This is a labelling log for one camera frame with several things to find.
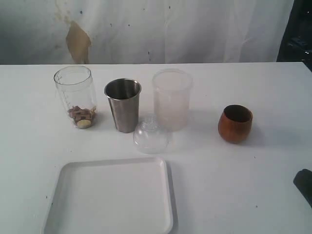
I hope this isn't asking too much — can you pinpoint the brown wooden cup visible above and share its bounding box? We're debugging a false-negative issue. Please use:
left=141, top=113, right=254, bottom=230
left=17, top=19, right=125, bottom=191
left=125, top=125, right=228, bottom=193
left=217, top=104, right=253, bottom=144

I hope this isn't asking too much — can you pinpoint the clear dome strainer lid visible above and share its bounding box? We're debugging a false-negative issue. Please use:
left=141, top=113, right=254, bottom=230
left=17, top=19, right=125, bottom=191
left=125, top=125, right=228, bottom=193
left=133, top=114, right=169, bottom=154

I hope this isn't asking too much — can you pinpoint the stainless steel cup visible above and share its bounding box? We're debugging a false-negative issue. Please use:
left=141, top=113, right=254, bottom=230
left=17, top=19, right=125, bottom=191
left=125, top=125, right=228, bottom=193
left=104, top=78, right=141, bottom=133

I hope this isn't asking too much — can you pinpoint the clear plastic shaker cup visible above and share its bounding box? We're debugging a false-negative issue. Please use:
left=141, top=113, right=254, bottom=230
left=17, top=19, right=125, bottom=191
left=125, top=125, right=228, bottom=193
left=54, top=65, right=97, bottom=127

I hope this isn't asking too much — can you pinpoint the translucent plastic container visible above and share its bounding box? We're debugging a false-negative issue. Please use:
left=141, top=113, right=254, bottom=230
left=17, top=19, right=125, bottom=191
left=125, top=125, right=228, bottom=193
left=152, top=69, right=193, bottom=132

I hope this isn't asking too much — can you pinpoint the white square tray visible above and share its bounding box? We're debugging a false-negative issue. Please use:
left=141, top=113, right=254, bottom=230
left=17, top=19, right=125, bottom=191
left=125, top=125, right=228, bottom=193
left=41, top=156, right=174, bottom=234

